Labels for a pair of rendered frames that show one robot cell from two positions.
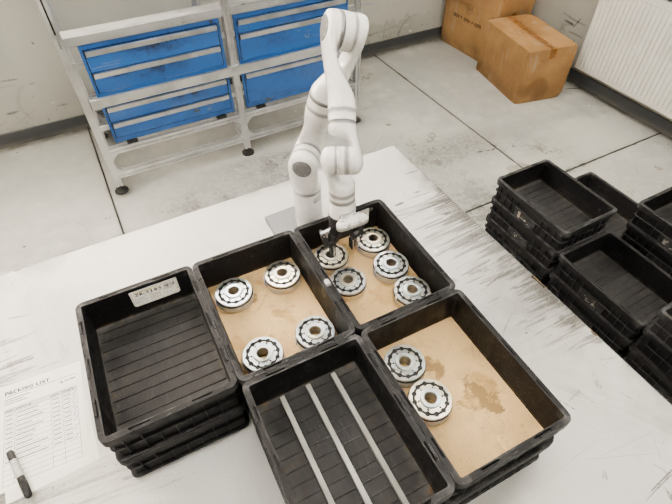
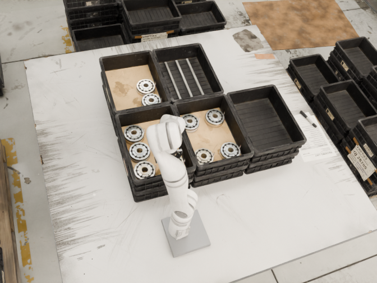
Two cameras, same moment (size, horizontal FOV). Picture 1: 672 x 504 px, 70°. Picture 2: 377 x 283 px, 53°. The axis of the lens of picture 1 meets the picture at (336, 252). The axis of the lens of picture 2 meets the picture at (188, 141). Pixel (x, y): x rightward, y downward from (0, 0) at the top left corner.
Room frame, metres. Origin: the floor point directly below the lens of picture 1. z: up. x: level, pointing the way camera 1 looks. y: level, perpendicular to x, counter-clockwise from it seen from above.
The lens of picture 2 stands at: (1.89, 0.04, 2.43)
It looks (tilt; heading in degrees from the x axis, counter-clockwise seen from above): 56 degrees down; 179
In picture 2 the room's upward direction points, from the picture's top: 12 degrees clockwise
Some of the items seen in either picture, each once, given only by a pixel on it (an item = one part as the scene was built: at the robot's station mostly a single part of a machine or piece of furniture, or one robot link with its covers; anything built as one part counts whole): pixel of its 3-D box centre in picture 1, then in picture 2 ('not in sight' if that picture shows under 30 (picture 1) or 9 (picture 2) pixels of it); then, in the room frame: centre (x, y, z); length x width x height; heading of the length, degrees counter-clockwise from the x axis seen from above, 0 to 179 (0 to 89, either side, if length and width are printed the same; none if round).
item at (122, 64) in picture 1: (165, 82); not in sight; (2.50, 0.94, 0.60); 0.72 x 0.03 x 0.56; 118
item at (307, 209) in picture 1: (308, 206); (179, 222); (1.23, 0.09, 0.81); 0.09 x 0.09 x 0.17; 34
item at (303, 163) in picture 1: (305, 170); (184, 206); (1.22, 0.09, 0.97); 0.09 x 0.09 x 0.17; 79
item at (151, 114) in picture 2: (369, 270); (153, 147); (0.89, -0.10, 0.87); 0.40 x 0.30 x 0.11; 27
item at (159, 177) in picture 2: (370, 258); (154, 141); (0.89, -0.10, 0.92); 0.40 x 0.30 x 0.02; 27
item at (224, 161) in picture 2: (269, 298); (212, 128); (0.76, 0.17, 0.92); 0.40 x 0.30 x 0.02; 27
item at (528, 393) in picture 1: (454, 385); (134, 87); (0.54, -0.28, 0.87); 0.40 x 0.30 x 0.11; 27
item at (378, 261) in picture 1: (391, 263); (139, 151); (0.92, -0.16, 0.86); 0.10 x 0.10 x 0.01
